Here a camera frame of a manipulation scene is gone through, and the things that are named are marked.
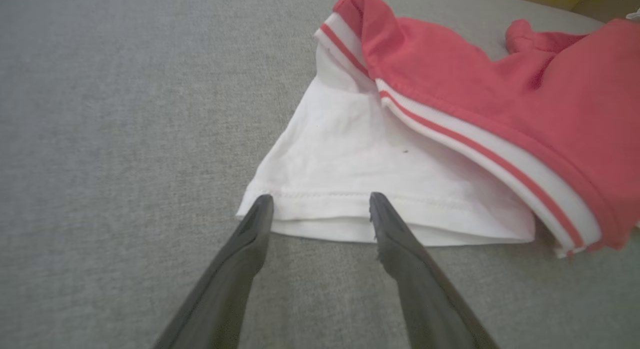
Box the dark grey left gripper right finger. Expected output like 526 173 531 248
369 191 501 349

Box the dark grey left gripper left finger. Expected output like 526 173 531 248
152 194 275 349

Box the red jersey with white sleeves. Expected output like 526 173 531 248
236 0 640 260

